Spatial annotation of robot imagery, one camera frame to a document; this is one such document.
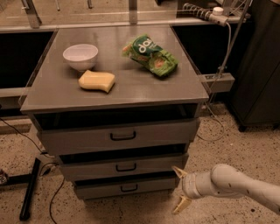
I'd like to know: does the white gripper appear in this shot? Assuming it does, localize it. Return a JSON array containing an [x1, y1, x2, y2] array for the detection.
[[172, 166, 217, 214]]

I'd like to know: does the grey bottom drawer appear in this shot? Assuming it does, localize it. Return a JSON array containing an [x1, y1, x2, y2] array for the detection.
[[74, 172, 179, 200]]

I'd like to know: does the grey drawer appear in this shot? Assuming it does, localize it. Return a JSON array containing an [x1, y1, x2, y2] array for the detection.
[[74, 172, 179, 200], [38, 118, 200, 156], [60, 153, 188, 181]]

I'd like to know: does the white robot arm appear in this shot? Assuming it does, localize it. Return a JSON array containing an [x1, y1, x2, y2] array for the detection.
[[172, 164, 280, 214]]

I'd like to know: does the grey middle drawer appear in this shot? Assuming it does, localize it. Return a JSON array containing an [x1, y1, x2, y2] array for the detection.
[[60, 153, 188, 181]]

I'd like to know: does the grey drawer cabinet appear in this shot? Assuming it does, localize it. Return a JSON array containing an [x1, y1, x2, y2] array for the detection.
[[21, 25, 207, 187]]

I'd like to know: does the grey top drawer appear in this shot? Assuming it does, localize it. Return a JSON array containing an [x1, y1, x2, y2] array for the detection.
[[38, 118, 200, 156]]

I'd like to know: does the dark cabinet at right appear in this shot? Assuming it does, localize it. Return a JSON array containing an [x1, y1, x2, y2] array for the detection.
[[228, 0, 280, 132]]

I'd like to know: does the yellow sponge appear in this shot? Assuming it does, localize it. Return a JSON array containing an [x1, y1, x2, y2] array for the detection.
[[78, 70, 116, 93]]

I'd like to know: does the green snack bag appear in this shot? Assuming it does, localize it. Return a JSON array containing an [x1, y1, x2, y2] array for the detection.
[[122, 34, 178, 78]]

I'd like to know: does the black floor stand bar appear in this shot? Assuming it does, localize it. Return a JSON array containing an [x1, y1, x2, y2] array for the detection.
[[0, 158, 41, 221]]

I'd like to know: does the white bowl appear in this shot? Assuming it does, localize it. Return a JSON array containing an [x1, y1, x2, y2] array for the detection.
[[63, 44, 99, 71]]

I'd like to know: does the grey metal bracket box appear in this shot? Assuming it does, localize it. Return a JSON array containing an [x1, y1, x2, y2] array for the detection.
[[199, 73, 235, 94]]

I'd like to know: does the white button device with cable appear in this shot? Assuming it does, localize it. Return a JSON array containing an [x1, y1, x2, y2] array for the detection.
[[182, 3, 233, 71]]

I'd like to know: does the black floor cable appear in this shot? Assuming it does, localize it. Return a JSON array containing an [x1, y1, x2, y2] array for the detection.
[[0, 116, 67, 224]]

